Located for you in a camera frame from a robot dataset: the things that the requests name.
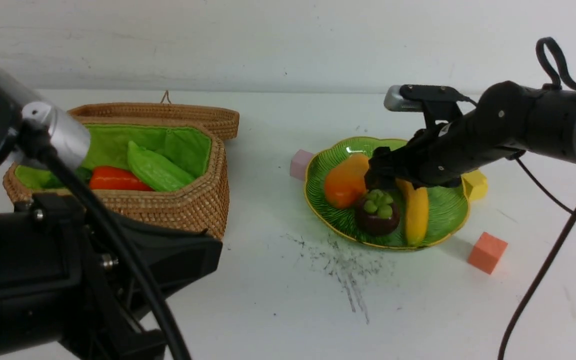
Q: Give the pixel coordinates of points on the yellow foam cube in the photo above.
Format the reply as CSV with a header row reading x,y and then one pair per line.
x,y
475,185

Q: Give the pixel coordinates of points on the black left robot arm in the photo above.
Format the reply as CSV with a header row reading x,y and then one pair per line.
x,y
72,271

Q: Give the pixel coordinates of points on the orange mango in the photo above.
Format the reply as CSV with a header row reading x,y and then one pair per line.
x,y
345,182

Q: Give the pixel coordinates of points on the yellow banana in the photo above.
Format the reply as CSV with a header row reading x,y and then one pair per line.
x,y
417,212

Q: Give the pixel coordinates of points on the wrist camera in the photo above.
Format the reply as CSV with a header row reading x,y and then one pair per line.
x,y
28,120
437,103

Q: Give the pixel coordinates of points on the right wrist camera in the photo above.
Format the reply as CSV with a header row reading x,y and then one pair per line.
x,y
437,103

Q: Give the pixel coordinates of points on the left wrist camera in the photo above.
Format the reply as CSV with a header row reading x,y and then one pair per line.
x,y
28,120

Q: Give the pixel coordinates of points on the orange carrot with leaves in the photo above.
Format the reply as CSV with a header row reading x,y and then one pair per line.
x,y
110,178

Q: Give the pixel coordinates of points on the pink foam cube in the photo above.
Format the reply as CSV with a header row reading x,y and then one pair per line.
x,y
299,164

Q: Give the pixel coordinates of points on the dark purple mangosteen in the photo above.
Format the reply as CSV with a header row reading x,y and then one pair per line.
x,y
376,213

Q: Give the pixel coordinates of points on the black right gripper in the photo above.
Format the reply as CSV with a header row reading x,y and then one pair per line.
x,y
433,157

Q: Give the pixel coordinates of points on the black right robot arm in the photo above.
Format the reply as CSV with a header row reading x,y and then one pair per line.
x,y
508,120

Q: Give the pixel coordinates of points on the woven wicker basket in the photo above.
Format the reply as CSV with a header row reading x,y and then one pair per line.
x,y
201,204

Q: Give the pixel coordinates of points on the green leaf-shaped plate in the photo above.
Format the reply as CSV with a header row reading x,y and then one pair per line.
x,y
449,207

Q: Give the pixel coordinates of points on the green bitter gourd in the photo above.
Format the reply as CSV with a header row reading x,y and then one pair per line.
x,y
155,170

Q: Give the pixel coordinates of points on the orange foam cube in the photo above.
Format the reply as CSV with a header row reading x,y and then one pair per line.
x,y
487,253

